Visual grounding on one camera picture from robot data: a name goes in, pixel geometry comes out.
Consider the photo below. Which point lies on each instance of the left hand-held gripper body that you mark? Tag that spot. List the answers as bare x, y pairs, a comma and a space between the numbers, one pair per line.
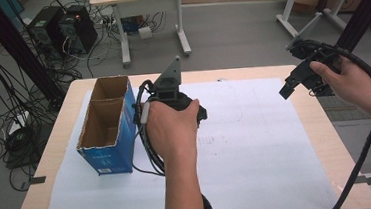
171, 85

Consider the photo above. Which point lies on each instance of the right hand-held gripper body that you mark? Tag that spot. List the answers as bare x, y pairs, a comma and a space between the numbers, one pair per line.
308, 71

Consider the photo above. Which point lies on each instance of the person's right hand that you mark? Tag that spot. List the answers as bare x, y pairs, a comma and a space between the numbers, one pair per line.
349, 83

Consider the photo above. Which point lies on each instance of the person's left hand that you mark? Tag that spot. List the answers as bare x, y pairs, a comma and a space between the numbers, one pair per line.
170, 129

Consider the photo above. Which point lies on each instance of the white power adapter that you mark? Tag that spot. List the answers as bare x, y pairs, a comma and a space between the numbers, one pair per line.
145, 32

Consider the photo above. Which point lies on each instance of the white paper sheet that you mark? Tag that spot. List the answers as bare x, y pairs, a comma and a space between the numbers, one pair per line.
260, 152

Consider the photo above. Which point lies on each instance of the white-framed desk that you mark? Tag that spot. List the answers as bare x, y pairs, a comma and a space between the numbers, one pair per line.
332, 2

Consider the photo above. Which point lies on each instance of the blue open cardboard box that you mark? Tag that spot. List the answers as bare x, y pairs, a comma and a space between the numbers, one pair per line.
108, 124

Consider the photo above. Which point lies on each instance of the black computer tower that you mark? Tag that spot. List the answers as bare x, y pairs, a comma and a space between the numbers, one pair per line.
45, 32
79, 31

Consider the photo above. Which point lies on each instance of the white power strip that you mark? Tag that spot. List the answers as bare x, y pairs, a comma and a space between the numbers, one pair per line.
17, 122

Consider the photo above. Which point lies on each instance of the black tape strip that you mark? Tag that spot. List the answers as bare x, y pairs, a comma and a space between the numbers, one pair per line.
37, 180

